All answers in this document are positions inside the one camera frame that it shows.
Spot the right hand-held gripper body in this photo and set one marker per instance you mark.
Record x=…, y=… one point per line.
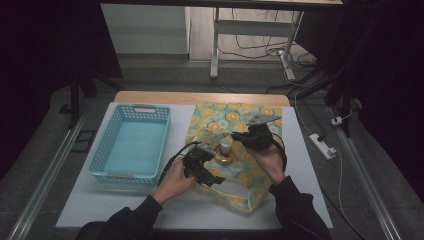
x=260, y=135

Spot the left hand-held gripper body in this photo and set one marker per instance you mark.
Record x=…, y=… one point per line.
x=198, y=160

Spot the small white-capped jar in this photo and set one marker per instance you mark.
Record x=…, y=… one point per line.
x=226, y=144

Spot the orange floral tote bag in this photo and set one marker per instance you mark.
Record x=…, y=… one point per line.
x=233, y=120

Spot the blue plastic basket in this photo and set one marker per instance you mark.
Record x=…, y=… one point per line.
x=130, y=146

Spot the person's right hand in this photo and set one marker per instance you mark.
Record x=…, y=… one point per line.
x=270, y=163

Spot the person's left hand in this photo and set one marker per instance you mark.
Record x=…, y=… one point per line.
x=173, y=183

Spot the white power strip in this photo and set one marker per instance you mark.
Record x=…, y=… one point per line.
x=321, y=146

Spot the wooden table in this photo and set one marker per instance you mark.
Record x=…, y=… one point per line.
x=166, y=97

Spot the white table board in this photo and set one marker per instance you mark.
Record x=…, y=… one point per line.
x=133, y=206

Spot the white plug adapter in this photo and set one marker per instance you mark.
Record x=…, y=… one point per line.
x=336, y=121

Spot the black metal stand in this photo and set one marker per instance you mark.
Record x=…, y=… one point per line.
x=345, y=96
x=74, y=100

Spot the black floor plate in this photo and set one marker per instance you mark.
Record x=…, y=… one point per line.
x=84, y=140

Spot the white cabinet panel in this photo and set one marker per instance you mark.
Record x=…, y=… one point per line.
x=143, y=30

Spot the white desk frame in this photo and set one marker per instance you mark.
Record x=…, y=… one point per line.
x=253, y=28

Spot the aluminium floor rail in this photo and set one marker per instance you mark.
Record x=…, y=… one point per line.
x=46, y=180
x=366, y=186

